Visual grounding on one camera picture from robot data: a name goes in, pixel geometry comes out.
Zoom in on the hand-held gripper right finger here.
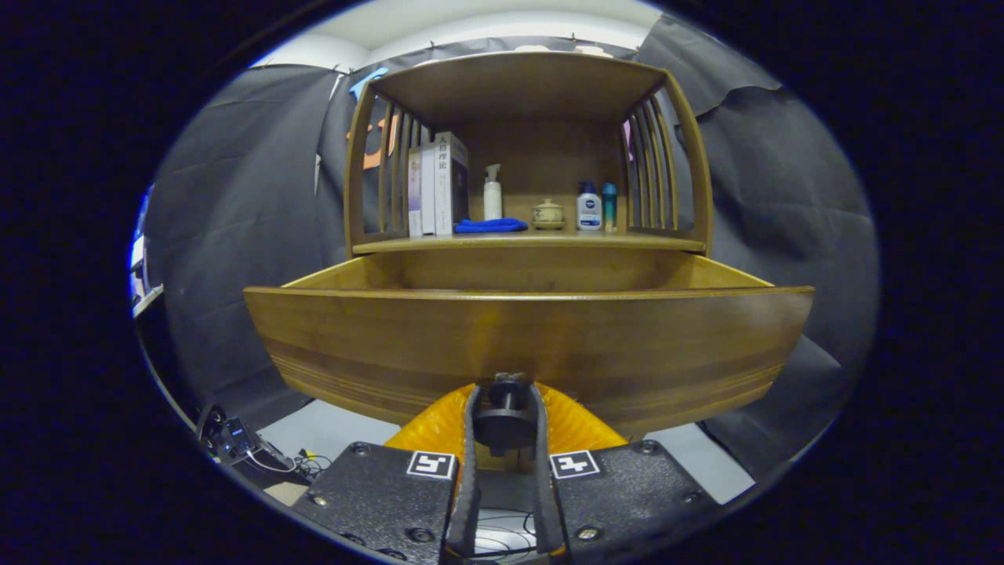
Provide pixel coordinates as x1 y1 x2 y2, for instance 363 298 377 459
529 382 718 562

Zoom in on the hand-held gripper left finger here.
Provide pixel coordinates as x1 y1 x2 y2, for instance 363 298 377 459
294 382 482 564

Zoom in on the black round drawer knob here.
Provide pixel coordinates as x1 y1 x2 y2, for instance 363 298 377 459
473 374 540 457

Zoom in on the brown wooden drawer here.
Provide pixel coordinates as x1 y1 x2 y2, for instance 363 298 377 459
243 253 815 440

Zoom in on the brown wooden countertop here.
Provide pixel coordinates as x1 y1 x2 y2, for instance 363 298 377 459
353 224 707 254

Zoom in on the brown wooden cabinet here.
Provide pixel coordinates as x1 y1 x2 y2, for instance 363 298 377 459
344 51 715 256

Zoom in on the black electronic device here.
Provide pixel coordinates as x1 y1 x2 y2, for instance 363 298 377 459
198 404 295 472

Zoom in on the blue folded cloth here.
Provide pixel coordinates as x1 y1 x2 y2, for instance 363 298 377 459
454 217 529 235

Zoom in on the white lotion bottle blue cap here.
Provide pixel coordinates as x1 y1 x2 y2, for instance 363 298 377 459
576 182 603 231

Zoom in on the white pump bottle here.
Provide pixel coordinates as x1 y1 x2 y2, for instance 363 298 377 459
483 163 504 221

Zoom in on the thin white book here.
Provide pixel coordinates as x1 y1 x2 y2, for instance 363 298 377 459
420 143 437 236

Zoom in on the thick white book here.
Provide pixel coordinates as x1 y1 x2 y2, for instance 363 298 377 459
433 131 470 236

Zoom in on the pale purple book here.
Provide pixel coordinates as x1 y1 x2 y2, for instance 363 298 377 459
407 148 424 236

